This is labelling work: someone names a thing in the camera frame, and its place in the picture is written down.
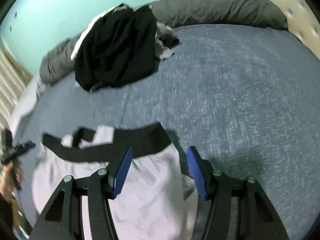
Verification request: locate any light grey jacket black trim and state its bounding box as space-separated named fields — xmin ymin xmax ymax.
xmin=31 ymin=123 xmax=198 ymax=239

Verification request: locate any white garment in pile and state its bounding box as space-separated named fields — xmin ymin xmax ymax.
xmin=71 ymin=13 xmax=105 ymax=61

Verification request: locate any person's left hand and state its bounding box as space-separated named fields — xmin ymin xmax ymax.
xmin=0 ymin=161 xmax=15 ymax=207

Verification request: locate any cream tufted headboard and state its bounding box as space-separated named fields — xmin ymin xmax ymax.
xmin=270 ymin=0 xmax=319 ymax=57

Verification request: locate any black clothes pile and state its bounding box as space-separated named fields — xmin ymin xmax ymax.
xmin=74 ymin=4 xmax=180 ymax=92

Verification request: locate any blue patterned bed sheet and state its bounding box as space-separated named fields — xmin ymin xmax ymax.
xmin=16 ymin=24 xmax=319 ymax=239

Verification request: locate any striped beige curtain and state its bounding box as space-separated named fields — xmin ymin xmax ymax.
xmin=0 ymin=40 xmax=32 ymax=129

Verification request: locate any dark grey rolled duvet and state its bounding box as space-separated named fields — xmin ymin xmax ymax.
xmin=40 ymin=0 xmax=289 ymax=84

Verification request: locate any light grey sheet at bedside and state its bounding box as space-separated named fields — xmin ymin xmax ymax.
xmin=9 ymin=74 xmax=46 ymax=135

